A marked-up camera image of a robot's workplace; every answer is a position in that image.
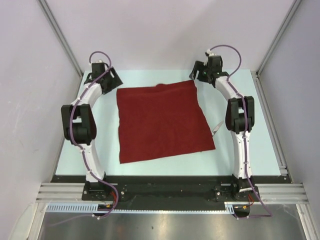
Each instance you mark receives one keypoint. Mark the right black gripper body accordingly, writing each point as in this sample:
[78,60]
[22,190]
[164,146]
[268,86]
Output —
[207,71]

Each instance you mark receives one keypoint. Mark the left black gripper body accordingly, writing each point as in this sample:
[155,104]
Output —
[105,77]

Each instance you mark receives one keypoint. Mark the knife with dark handle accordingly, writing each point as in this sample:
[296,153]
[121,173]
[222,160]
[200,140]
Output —
[216,128]

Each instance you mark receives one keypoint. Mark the red cloth napkin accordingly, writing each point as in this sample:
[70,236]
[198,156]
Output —
[161,121]

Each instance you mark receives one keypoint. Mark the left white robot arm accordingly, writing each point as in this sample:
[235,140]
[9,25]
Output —
[78,123]

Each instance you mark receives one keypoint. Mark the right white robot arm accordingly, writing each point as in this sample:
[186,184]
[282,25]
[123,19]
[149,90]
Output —
[240,111]

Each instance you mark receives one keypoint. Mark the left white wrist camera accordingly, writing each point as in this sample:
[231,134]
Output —
[97,61]

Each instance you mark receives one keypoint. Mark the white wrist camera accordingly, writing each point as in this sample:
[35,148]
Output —
[209,53]
[97,61]

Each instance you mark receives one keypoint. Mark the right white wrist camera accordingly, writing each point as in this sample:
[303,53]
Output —
[209,53]

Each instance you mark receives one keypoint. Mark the left aluminium frame post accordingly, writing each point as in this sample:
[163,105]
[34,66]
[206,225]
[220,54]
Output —
[53,23]

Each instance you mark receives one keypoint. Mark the aluminium frame post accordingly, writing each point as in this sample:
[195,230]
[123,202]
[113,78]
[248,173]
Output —
[53,23]
[279,34]

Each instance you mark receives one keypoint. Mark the right aluminium frame post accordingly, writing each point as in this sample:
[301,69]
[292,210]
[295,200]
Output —
[279,34]

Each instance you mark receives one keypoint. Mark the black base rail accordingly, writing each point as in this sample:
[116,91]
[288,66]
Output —
[166,192]

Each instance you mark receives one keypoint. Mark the white cable duct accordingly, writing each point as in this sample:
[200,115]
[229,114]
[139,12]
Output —
[102,209]

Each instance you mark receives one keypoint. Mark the aluminium front frame rail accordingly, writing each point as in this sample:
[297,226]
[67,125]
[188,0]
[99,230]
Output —
[282,193]

